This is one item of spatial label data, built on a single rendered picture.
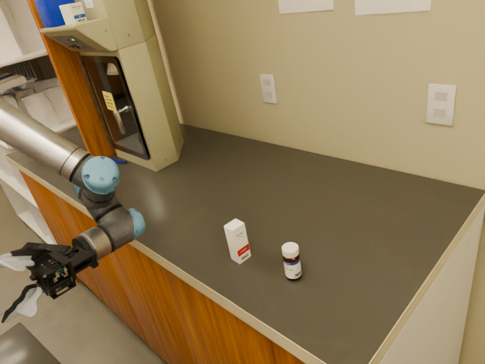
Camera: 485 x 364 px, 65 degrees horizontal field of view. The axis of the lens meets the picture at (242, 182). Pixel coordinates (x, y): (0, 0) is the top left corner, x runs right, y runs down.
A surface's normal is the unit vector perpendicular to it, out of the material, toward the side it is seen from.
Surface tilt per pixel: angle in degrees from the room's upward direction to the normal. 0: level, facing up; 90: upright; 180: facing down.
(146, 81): 90
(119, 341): 0
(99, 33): 90
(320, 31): 90
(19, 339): 0
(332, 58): 90
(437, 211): 0
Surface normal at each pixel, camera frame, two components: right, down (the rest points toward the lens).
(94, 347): -0.17, -0.86
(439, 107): -0.69, 0.45
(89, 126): 0.71, 0.23
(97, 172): 0.37, -0.35
